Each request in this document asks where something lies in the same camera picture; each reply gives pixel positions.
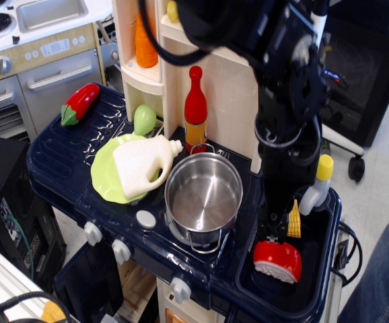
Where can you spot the cream toy kitchen shelf tower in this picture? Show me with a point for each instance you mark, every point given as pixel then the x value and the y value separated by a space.
pixel 228 82

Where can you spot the grey stove knob right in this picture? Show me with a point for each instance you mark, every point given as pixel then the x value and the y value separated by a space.
pixel 180 290

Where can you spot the white wheeled stand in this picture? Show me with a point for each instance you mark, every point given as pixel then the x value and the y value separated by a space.
pixel 356 168

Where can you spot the grey and wood toy kitchen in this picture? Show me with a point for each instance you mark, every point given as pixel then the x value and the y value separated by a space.
pixel 48 49

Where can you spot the orange toy carrot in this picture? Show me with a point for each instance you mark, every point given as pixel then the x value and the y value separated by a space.
pixel 146 55

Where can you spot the grey stove knob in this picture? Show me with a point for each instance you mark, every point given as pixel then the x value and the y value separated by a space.
pixel 121 251
pixel 180 290
pixel 92 233

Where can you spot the yellow toy banana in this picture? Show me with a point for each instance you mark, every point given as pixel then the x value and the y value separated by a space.
pixel 172 11

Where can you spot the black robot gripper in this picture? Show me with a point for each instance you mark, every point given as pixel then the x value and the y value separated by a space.
pixel 283 175

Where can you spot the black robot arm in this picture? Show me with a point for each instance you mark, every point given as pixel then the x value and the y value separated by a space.
pixel 277 38

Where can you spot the grey stove knob middle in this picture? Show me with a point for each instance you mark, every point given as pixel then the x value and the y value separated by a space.
pixel 121 251

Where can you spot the red toy ketchup bottle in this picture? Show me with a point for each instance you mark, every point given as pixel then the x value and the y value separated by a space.
pixel 195 113

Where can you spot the stainless steel pot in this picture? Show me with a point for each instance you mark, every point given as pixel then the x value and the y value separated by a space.
pixel 203 195

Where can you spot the black monitor screen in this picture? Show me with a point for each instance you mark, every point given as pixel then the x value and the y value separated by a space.
pixel 356 39

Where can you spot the green toy pear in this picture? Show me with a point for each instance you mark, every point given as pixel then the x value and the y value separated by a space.
pixel 144 119

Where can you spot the blue jeans leg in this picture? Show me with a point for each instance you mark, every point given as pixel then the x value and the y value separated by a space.
pixel 369 302

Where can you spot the grey stove knob left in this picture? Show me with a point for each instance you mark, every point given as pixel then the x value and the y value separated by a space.
pixel 92 233

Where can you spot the grey faucet with yellow cap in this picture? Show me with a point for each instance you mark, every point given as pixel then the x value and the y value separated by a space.
pixel 316 194

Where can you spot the yellow object at bottom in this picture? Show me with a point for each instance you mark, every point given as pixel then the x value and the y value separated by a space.
pixel 54 312

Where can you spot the light green toy plate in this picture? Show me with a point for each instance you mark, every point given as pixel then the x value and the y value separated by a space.
pixel 104 173

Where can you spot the black computer case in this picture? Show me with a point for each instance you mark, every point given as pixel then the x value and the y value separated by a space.
pixel 30 237

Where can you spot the grey round button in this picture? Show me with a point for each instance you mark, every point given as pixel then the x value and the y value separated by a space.
pixel 146 219

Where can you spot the navy blue toy kitchen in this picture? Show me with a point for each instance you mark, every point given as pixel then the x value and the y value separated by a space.
pixel 59 162

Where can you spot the yellow toy corn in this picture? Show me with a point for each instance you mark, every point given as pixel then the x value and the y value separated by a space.
pixel 294 229

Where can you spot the red toy chili pepper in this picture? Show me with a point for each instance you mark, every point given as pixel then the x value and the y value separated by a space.
pixel 74 109

